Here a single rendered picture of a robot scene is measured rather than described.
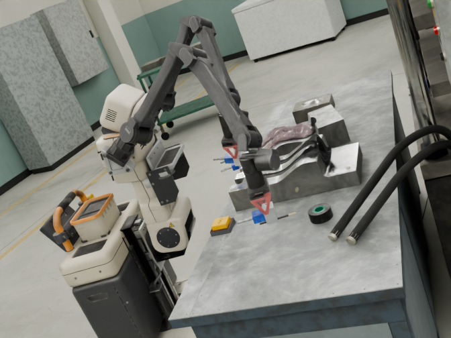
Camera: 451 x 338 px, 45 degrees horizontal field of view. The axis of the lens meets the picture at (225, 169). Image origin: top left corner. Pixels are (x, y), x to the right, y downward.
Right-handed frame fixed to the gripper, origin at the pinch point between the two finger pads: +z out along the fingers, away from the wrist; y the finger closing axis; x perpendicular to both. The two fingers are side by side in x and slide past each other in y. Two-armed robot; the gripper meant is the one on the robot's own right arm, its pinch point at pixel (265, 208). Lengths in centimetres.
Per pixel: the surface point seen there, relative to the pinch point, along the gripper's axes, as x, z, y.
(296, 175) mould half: -12.8, 3.7, 26.8
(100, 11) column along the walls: 224, -50, 777
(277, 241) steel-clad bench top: -0.2, 13.2, 0.0
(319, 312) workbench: -8.1, 18.6, -34.6
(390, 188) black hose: -40.2, 5.0, -1.0
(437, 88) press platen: -69, -11, 30
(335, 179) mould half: -25.9, 8.3, 23.3
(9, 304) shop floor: 223, 106, 178
